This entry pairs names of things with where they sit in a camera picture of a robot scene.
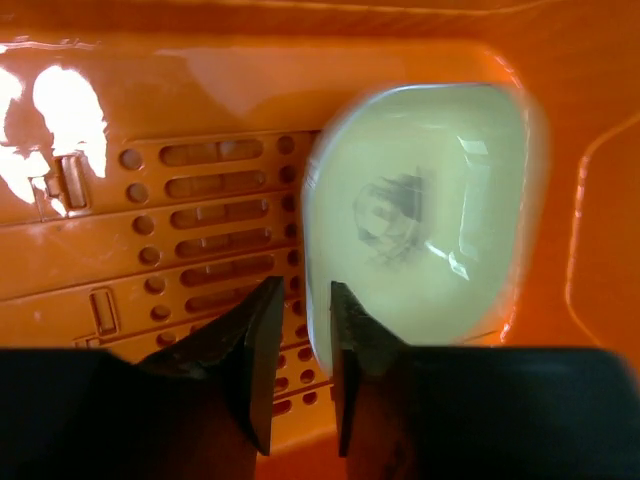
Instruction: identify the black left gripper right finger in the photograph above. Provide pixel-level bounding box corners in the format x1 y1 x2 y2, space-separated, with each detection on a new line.
330 281 425 479

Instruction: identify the orange plastic bin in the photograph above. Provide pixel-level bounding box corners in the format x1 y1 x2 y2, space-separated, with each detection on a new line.
1 1 639 479

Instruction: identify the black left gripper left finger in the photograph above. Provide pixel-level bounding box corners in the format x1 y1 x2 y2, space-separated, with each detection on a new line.
139 276 284 479

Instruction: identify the green panda plate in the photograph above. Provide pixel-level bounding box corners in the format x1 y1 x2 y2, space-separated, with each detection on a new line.
301 83 548 373

